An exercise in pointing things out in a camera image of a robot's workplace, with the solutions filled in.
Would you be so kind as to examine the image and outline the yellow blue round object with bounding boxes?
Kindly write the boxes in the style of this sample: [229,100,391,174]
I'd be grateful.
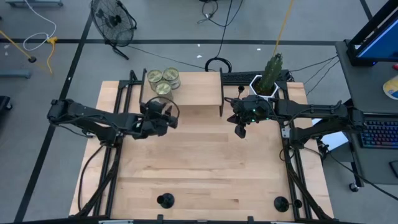
[382,74,398,100]

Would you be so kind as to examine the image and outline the grey desk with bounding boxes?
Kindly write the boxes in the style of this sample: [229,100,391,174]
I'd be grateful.
[335,40,398,186]

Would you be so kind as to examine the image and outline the white paper sheet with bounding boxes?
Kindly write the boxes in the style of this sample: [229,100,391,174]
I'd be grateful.
[312,118,349,152]

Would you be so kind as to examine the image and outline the glass candle jar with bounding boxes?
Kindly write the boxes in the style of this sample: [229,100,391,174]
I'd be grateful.
[155,80,174,101]
[146,68,165,91]
[163,67,182,90]

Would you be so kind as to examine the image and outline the backlit rainbow keyboard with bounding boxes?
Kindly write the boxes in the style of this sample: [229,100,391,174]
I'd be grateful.
[360,119,398,149]

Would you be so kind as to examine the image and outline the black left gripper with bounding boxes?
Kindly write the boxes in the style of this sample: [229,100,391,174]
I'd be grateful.
[136,101,180,138]

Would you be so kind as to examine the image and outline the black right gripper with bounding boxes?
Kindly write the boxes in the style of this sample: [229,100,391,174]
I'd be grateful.
[226,95,272,139]

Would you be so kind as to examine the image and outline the black monitor with stand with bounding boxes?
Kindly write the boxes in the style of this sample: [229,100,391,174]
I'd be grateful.
[346,0,398,67]

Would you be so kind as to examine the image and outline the yellow floor cable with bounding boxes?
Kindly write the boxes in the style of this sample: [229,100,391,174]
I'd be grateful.
[0,29,59,75]

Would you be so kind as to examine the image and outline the white floor cable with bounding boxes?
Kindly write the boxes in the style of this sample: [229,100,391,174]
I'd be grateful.
[22,0,57,52]

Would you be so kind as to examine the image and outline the wooden shelf riser black legs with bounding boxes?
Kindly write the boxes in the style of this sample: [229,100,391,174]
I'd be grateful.
[139,68,225,118]

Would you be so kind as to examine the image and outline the coiled black cable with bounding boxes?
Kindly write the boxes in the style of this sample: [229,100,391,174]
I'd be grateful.
[204,57,233,73]

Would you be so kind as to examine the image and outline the black floor cable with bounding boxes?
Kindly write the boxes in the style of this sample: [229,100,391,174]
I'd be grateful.
[197,0,243,58]

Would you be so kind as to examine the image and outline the yellow hanging cable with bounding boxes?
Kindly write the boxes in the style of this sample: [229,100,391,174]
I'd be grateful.
[272,0,295,57]

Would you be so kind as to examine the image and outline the black floor fan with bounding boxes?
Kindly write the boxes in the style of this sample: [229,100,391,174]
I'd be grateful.
[89,0,137,60]

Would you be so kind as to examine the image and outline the white hexagonal plant pot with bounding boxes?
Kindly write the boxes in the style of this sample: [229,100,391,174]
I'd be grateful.
[248,74,280,101]

